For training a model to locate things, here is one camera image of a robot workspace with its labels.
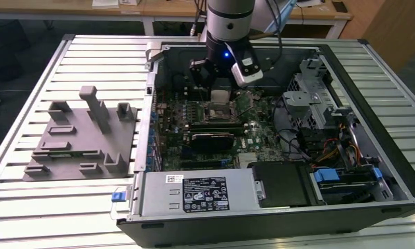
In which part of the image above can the silver CPU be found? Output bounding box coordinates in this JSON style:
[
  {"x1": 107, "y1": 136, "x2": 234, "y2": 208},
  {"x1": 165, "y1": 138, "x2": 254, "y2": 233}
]
[{"x1": 209, "y1": 89, "x2": 232, "y2": 104}]

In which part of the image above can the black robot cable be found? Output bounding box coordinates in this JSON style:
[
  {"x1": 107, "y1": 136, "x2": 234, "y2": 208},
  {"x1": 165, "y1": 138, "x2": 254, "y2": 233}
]
[
  {"x1": 189, "y1": 0, "x2": 208, "y2": 37},
  {"x1": 261, "y1": 0, "x2": 285, "y2": 72}
]

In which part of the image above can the grey power supply unit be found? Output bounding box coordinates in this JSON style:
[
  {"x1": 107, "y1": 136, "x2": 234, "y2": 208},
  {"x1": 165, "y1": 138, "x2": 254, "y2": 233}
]
[{"x1": 137, "y1": 170, "x2": 265, "y2": 217}]

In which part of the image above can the small black object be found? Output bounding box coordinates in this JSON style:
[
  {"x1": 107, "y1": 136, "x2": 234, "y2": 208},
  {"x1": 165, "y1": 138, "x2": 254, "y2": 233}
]
[{"x1": 330, "y1": 1, "x2": 348, "y2": 13}]

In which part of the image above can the orange wire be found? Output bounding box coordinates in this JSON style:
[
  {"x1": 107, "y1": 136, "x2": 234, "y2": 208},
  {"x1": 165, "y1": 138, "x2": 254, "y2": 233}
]
[{"x1": 317, "y1": 144, "x2": 364, "y2": 163}]

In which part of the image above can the black open PC case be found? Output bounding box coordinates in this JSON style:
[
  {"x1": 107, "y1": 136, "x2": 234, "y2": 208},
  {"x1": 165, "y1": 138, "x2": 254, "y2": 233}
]
[{"x1": 115, "y1": 40, "x2": 415, "y2": 247}]

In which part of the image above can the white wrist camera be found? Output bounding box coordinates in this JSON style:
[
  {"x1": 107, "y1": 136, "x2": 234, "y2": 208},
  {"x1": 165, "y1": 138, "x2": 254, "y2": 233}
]
[{"x1": 229, "y1": 50, "x2": 265, "y2": 88}]

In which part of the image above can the silver chipset heatsink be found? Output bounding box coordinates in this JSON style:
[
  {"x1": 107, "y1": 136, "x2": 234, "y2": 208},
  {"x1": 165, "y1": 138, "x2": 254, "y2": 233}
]
[{"x1": 238, "y1": 152, "x2": 260, "y2": 165}]

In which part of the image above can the grey parts rack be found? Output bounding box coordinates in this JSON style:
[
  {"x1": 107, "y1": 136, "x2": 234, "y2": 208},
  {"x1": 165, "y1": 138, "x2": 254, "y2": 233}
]
[{"x1": 22, "y1": 85, "x2": 138, "y2": 182}]

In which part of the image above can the wooden cabinet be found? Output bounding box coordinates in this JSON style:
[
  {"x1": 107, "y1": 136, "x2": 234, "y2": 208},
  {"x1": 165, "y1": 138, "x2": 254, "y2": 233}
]
[{"x1": 340, "y1": 0, "x2": 415, "y2": 76}]

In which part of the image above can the silver drive cage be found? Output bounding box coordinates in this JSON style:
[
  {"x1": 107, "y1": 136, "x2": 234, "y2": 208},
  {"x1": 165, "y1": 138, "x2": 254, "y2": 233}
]
[{"x1": 281, "y1": 58, "x2": 348, "y2": 130}]

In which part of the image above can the green RAM stick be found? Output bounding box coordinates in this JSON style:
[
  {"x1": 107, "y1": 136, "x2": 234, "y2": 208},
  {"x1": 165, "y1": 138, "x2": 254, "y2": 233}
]
[
  {"x1": 189, "y1": 123, "x2": 246, "y2": 135},
  {"x1": 45, "y1": 152, "x2": 86, "y2": 158}
]

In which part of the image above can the hard disk in blue carrier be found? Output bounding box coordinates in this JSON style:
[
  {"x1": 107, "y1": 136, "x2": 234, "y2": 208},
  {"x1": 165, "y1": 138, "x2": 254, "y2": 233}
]
[{"x1": 309, "y1": 167, "x2": 384, "y2": 205}]

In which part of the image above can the wooden desk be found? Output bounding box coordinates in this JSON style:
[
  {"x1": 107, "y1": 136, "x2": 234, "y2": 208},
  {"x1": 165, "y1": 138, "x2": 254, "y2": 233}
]
[{"x1": 85, "y1": 0, "x2": 353, "y2": 39}]

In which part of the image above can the CPU socket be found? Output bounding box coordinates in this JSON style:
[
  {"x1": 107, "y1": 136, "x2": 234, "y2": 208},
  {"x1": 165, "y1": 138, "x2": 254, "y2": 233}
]
[{"x1": 201, "y1": 101, "x2": 236, "y2": 124}]

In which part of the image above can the black plastic shroud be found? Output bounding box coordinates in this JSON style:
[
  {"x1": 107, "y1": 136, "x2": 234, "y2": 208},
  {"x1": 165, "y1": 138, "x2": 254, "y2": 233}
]
[{"x1": 250, "y1": 161, "x2": 313, "y2": 208}]

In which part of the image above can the black graphics card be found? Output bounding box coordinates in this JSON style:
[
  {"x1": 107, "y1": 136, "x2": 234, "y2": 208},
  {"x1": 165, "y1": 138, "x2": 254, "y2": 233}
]
[{"x1": 189, "y1": 132, "x2": 236, "y2": 151}]

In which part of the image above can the black expansion slot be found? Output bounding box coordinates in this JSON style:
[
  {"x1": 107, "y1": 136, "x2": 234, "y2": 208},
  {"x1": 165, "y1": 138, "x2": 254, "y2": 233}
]
[{"x1": 178, "y1": 160, "x2": 220, "y2": 169}]

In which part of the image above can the green motherboard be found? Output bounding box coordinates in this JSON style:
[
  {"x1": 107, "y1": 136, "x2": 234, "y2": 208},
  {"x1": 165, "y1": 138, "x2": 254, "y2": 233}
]
[{"x1": 151, "y1": 88, "x2": 288, "y2": 172}]

